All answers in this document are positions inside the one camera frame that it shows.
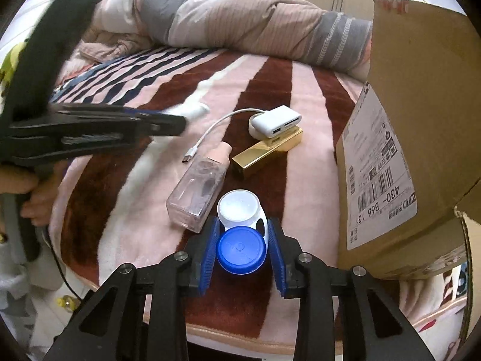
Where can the clear bottle with pink cap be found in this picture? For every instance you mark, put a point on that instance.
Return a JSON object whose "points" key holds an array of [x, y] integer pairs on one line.
{"points": [[199, 191]]}

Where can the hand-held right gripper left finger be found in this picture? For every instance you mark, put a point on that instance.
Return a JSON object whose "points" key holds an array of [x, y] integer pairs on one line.
{"points": [[211, 256]]}

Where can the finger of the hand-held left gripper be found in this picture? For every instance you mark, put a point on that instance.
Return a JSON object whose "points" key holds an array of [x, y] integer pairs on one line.
{"points": [[165, 125], [112, 112]]}

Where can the person's left hand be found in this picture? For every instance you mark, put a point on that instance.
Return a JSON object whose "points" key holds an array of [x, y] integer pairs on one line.
{"points": [[39, 205]]}

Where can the pink grey striped quilt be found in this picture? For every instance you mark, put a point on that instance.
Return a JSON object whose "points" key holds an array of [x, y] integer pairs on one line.
{"points": [[233, 18]]}

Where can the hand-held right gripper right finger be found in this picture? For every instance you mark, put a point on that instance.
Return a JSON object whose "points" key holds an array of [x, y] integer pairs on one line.
{"points": [[276, 261]]}

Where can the cardboard box with shipping label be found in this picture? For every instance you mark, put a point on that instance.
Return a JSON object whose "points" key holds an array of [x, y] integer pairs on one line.
{"points": [[406, 128]]}

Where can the yellow green printed cloth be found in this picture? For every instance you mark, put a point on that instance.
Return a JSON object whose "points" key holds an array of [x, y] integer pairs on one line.
{"points": [[11, 64]]}

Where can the white and blue contact lens case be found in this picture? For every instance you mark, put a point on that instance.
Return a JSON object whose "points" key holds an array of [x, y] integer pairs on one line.
{"points": [[240, 240]]}

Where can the small white tube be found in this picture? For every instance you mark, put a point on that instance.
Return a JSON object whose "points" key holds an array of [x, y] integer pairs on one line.
{"points": [[191, 109]]}

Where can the gold bar shaped box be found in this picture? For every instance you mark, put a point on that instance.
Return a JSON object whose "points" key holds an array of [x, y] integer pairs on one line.
{"points": [[263, 154]]}

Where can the brown pink striped blanket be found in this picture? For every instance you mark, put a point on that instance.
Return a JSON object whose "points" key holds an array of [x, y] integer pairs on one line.
{"points": [[131, 203]]}

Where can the small yellow object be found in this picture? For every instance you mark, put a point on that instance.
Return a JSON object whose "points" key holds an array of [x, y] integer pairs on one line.
{"points": [[67, 302]]}

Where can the navy pink striped cloth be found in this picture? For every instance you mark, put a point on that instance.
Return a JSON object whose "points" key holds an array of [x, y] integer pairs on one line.
{"points": [[124, 79]]}

